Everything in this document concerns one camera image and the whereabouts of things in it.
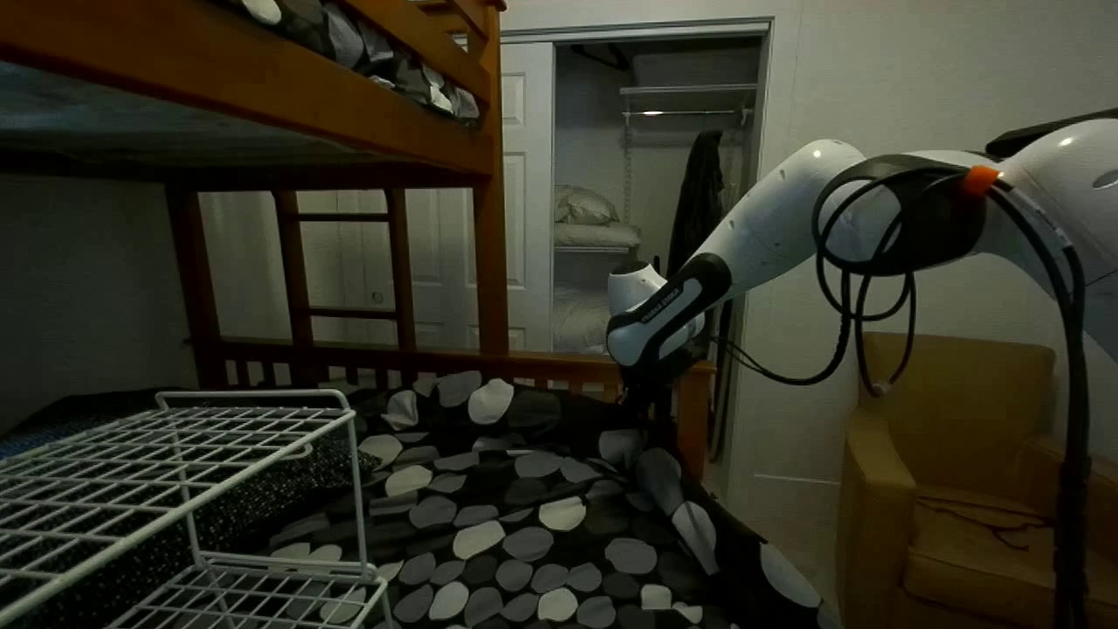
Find white closet door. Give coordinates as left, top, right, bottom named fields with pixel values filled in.
left=500, top=41, right=556, bottom=349

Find wooden bunk bed frame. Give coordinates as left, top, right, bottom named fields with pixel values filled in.
left=0, top=0, right=717, bottom=484

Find yellow armchair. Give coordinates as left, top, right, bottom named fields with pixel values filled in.
left=835, top=335, right=1063, bottom=629

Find black grey-dotted blanket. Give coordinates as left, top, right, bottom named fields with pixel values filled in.
left=268, top=375, right=835, bottom=629

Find dark hanging jacket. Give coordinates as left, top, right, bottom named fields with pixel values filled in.
left=667, top=129, right=724, bottom=274

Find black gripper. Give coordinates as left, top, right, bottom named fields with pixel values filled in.
left=622, top=349, right=698, bottom=434

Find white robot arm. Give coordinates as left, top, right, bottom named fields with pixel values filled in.
left=605, top=112, right=1118, bottom=406

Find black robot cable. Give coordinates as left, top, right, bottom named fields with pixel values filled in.
left=726, top=154, right=1097, bottom=629

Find white wire rack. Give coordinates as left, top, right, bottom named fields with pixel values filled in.
left=0, top=388, right=389, bottom=629

